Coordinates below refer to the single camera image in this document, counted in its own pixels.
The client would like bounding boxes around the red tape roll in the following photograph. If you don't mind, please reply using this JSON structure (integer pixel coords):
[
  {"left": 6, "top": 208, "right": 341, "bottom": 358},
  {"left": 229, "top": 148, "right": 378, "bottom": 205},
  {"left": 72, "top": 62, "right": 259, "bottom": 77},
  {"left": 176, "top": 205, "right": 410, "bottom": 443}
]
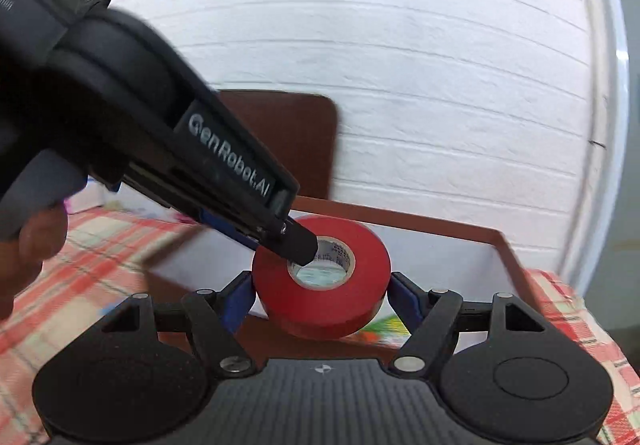
[{"left": 252, "top": 215, "right": 390, "bottom": 340}]

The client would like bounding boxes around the brown cardboard storage box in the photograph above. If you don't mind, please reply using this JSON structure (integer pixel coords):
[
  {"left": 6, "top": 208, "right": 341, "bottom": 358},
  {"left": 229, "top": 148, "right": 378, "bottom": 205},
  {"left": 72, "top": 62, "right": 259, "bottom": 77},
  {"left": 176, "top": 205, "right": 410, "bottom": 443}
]
[{"left": 143, "top": 197, "right": 541, "bottom": 364}]

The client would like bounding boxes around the green printed small box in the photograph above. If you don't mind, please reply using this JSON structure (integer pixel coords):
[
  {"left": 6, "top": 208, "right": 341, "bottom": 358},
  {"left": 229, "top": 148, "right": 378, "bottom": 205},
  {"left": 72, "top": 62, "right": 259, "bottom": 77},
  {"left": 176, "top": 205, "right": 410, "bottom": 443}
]
[{"left": 355, "top": 315, "right": 411, "bottom": 349}]

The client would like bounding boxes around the person's left hand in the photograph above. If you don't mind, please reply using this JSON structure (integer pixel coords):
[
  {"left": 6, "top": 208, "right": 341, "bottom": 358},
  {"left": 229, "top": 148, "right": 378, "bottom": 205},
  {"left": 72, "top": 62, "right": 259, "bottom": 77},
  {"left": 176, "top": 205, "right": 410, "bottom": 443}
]
[{"left": 0, "top": 202, "right": 68, "bottom": 321}]

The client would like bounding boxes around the floral white pillow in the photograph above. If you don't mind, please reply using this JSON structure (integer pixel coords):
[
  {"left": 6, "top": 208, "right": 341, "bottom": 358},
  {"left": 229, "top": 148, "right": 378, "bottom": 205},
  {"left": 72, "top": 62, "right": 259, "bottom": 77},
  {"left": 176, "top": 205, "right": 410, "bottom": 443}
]
[{"left": 65, "top": 178, "right": 179, "bottom": 220}]

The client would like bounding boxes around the red plaid bedsheet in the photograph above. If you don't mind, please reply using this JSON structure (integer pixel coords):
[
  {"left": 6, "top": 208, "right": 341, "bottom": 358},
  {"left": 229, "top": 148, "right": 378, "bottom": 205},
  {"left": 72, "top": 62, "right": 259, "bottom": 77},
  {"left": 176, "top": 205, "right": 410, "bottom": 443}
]
[{"left": 1, "top": 209, "right": 639, "bottom": 444}]

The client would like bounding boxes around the dark brown wooden headboard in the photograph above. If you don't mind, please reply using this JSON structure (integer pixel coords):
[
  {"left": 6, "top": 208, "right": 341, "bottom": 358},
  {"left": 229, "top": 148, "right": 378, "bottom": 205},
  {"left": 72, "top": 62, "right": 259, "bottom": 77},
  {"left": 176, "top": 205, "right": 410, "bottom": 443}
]
[{"left": 220, "top": 90, "right": 338, "bottom": 199}]

